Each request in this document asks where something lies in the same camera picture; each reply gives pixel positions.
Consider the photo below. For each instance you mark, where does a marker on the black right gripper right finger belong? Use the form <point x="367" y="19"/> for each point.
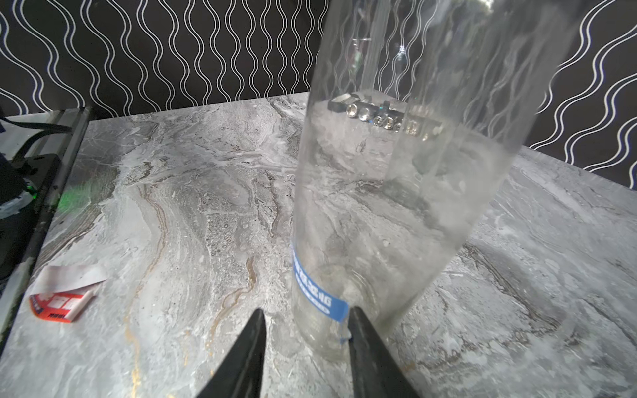
<point x="375" y="372"/>

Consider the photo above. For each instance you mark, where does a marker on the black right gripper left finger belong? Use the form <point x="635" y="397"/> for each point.
<point x="241" y="371"/>

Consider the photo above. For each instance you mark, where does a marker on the red and white peeled label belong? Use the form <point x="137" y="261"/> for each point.
<point x="61" y="293"/>

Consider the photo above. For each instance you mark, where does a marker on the tall clear corked bottle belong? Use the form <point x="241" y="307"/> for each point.
<point x="379" y="214"/>

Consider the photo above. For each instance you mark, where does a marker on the blue peeled label strip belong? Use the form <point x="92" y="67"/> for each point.
<point x="330" y="306"/>

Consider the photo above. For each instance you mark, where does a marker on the metal base rail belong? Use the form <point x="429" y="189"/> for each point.
<point x="37" y="155"/>

